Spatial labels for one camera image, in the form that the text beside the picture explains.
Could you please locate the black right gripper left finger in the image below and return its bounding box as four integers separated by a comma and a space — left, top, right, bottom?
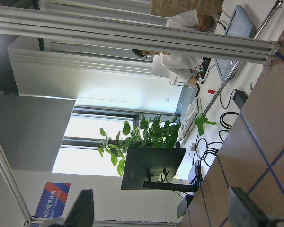
64, 189, 94, 227

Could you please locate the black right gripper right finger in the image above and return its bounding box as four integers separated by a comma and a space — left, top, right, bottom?
228, 187, 284, 227

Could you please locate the black computer monitor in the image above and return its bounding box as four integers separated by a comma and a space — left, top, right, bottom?
121, 147, 198, 192

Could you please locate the green reach grabber tool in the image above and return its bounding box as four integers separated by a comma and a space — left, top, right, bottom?
194, 114, 216, 136

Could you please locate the green potted plant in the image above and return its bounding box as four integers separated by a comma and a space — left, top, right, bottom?
98, 115, 180, 176

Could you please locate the black power adapter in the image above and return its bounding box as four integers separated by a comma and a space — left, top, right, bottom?
232, 89, 248, 110

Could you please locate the white keyboard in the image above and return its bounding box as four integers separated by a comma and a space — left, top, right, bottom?
178, 97, 202, 143

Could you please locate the person in white shirt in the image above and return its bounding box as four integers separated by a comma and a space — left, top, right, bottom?
132, 49, 201, 87

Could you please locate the blue teach pendant tablet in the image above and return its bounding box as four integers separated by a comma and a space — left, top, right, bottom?
224, 5, 256, 38

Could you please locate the cardboard box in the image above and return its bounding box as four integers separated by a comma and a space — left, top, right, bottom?
150, 0, 224, 17

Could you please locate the blue red wall sign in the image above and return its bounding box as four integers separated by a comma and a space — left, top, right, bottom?
35, 182, 71, 218

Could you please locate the aluminium frame post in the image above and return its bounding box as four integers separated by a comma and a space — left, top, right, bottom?
0, 5, 281, 64

